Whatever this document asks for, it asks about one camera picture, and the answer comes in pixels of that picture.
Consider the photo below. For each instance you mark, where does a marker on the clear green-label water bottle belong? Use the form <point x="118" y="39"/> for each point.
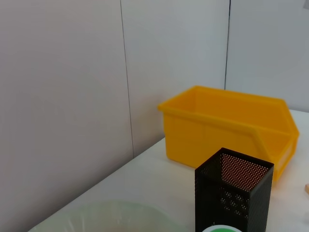
<point x="219" y="229"/>

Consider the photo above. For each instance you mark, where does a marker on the black mesh pen holder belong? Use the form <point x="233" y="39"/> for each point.
<point x="212" y="198"/>

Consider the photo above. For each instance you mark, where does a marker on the translucent green fruit plate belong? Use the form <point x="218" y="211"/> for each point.
<point x="108" y="217"/>

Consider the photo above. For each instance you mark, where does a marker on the yellow plastic bin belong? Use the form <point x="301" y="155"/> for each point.
<point x="205" y="135"/>

